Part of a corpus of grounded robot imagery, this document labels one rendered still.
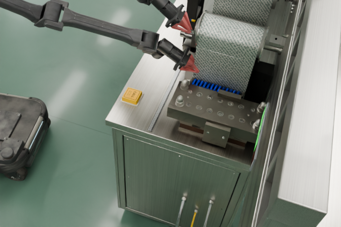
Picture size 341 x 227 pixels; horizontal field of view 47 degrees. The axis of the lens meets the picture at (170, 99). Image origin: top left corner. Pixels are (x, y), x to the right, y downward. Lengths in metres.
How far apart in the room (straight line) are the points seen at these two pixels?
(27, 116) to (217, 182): 1.37
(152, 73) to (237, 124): 0.53
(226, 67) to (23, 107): 1.52
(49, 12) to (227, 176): 0.97
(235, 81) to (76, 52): 1.97
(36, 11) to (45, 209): 1.32
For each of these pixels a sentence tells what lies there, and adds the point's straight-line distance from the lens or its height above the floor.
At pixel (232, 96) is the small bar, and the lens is 1.62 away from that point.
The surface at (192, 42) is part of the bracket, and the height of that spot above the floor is 1.16.
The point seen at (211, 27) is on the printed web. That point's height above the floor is 1.30.
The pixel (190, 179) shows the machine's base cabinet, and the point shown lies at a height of 0.65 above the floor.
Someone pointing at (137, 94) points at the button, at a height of 0.92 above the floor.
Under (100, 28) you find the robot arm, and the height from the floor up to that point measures 1.26.
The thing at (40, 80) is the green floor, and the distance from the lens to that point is 3.18.
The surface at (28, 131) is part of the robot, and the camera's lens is 2.56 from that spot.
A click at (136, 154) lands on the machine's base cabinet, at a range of 1.81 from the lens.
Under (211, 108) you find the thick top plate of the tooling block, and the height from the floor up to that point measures 1.03.
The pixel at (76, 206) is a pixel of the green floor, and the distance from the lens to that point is 2.51.
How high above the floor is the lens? 2.22
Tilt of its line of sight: 48 degrees down
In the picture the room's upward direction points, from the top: 6 degrees clockwise
